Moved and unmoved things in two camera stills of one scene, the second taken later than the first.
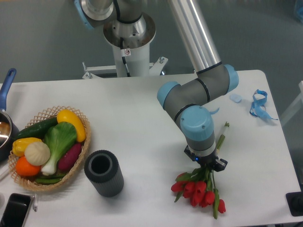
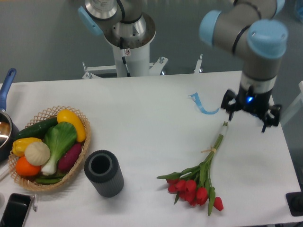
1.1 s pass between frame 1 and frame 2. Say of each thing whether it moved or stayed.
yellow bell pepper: stayed
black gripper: moved
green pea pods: stayed
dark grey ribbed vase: stayed
